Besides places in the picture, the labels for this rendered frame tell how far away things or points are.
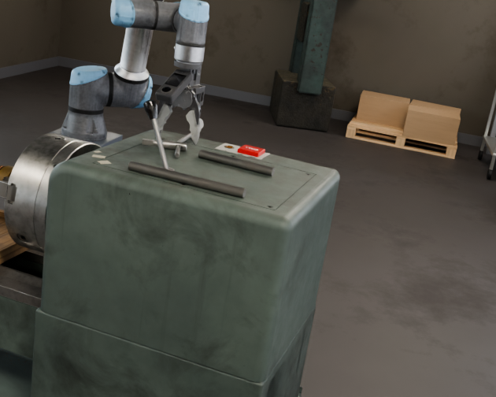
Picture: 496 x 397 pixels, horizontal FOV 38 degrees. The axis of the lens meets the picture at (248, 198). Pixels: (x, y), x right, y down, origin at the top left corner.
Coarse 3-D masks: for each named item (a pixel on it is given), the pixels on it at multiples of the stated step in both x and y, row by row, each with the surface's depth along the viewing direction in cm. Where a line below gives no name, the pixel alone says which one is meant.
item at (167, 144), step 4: (144, 140) 186; (148, 140) 186; (152, 140) 186; (156, 140) 187; (164, 140) 186; (168, 140) 187; (144, 144) 186; (148, 144) 186; (152, 144) 186; (156, 144) 186; (164, 144) 186; (168, 144) 186; (172, 144) 186; (176, 144) 186; (180, 144) 186; (184, 144) 187; (164, 148) 187; (168, 148) 187; (172, 148) 187; (180, 148) 186; (184, 148) 187
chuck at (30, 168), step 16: (32, 144) 184; (48, 144) 184; (64, 144) 185; (32, 160) 181; (48, 160) 180; (16, 176) 180; (32, 176) 179; (32, 192) 178; (16, 208) 180; (32, 208) 178; (16, 224) 182; (32, 224) 180; (16, 240) 187; (32, 240) 183
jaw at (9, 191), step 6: (0, 180) 184; (6, 180) 186; (0, 186) 183; (6, 186) 182; (12, 186) 180; (0, 192) 183; (6, 192) 182; (12, 192) 180; (6, 198) 181; (12, 198) 180
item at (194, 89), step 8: (176, 64) 184; (184, 64) 183; (200, 64) 186; (192, 72) 188; (200, 72) 191; (192, 80) 188; (192, 88) 186; (200, 88) 189; (184, 96) 186; (192, 96) 187; (200, 96) 191; (176, 104) 187; (184, 104) 186; (200, 104) 192
